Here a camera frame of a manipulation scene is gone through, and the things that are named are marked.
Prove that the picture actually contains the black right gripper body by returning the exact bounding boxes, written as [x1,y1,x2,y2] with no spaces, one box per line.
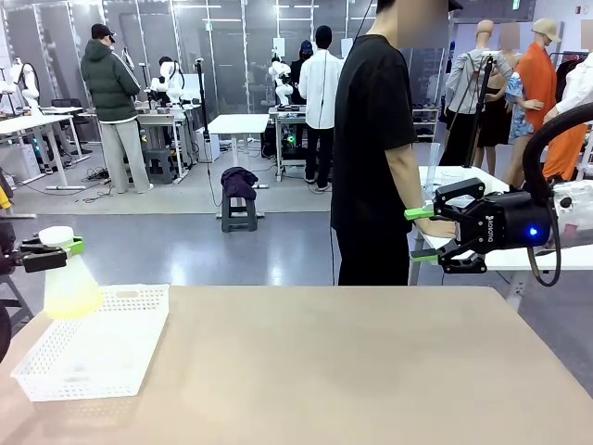
[456,190,554,256]

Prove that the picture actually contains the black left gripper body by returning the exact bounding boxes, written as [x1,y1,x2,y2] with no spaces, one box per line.
[0,223,25,276]

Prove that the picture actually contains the translucent plastic conical flask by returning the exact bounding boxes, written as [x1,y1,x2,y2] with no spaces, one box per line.
[44,243,105,320]

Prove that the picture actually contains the person's right forearm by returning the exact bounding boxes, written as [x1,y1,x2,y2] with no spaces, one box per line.
[385,141,435,219]

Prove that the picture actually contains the person's right hand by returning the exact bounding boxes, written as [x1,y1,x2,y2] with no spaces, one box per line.
[414,216,458,239]

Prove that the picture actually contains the white side table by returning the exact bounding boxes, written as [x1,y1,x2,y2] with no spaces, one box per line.
[407,164,593,298]

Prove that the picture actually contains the white shoe rack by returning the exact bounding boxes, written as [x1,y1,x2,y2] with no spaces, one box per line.
[411,104,441,143]

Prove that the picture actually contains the figure in black dress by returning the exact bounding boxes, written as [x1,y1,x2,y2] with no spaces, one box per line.
[476,22,523,172]

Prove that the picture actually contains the white perforated plastic basket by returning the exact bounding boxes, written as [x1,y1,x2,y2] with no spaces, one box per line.
[9,284,171,402]

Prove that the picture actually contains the black tripod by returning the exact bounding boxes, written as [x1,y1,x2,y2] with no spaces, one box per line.
[462,53,498,168]

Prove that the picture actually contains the blue patterned shirt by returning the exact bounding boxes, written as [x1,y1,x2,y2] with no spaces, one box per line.
[505,72,543,140]

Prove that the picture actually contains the mannequin in grey hoodie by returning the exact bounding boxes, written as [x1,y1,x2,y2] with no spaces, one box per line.
[444,19,514,172]

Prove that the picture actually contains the person in black t-shirt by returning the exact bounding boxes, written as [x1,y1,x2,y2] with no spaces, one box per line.
[329,0,464,287]

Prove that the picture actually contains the white long desk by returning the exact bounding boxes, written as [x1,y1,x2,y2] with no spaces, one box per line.
[0,106,92,191]

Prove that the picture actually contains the mannequin in orange garment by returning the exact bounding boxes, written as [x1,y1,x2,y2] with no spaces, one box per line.
[504,18,592,186]

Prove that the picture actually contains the mannequin in white jacket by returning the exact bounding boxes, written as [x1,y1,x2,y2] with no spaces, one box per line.
[555,50,593,117]

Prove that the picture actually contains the man in green jacket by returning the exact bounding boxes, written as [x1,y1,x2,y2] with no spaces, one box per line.
[80,22,154,195]

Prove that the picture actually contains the person in white shirt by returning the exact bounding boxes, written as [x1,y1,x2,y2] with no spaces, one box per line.
[298,25,345,192]

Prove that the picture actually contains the grey step stool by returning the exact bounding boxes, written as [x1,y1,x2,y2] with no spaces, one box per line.
[217,184,265,233]

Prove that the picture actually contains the dark purple cloth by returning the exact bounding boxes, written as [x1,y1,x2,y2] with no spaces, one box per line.
[220,166,259,200]

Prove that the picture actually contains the person in dark cap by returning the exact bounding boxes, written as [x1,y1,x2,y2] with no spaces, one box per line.
[289,39,317,106]

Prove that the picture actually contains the white standing desk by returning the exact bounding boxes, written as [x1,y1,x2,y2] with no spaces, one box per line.
[207,113,271,191]

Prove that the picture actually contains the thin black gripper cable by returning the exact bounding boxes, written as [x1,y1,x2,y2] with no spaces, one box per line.
[527,203,563,288]

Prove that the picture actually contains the black hose of right arm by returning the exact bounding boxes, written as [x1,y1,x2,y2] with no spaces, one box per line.
[523,105,593,208]

